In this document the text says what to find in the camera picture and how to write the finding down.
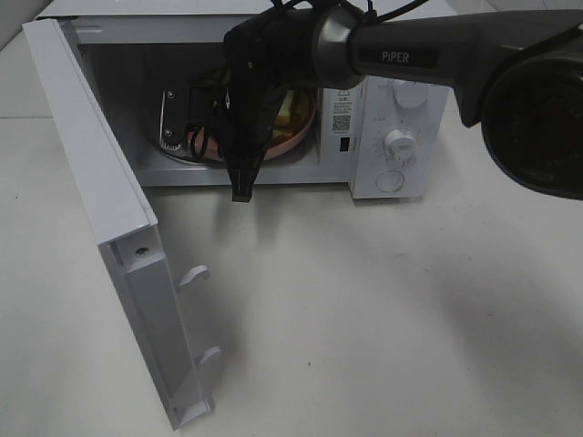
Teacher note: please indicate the white microwave door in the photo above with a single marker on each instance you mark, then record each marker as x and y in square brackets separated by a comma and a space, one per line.
[125, 227]

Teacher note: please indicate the white microwave oven body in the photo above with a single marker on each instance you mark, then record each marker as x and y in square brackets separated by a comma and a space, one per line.
[125, 82]

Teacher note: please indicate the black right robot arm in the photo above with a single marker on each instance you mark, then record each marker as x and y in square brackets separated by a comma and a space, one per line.
[516, 74]

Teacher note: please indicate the white warning label sticker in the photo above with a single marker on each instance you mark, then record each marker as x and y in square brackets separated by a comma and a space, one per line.
[342, 111]

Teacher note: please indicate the upper white power knob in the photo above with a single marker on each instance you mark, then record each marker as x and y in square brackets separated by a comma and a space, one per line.
[410, 95]

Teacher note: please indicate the pink plate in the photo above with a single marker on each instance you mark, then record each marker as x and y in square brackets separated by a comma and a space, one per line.
[278, 146]

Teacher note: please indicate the wrist camera with silver heatsink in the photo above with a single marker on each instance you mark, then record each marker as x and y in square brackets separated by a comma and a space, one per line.
[174, 117]

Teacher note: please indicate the white timer knob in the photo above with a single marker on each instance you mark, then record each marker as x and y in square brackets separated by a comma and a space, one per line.
[400, 145]

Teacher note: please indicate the sandwich with lettuce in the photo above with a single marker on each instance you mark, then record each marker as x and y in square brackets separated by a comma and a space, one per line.
[287, 114]

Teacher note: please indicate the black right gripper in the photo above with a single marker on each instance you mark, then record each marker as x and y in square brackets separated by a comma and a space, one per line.
[243, 108]

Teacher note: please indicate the round white door button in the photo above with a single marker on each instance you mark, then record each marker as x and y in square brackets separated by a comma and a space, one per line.
[390, 181]

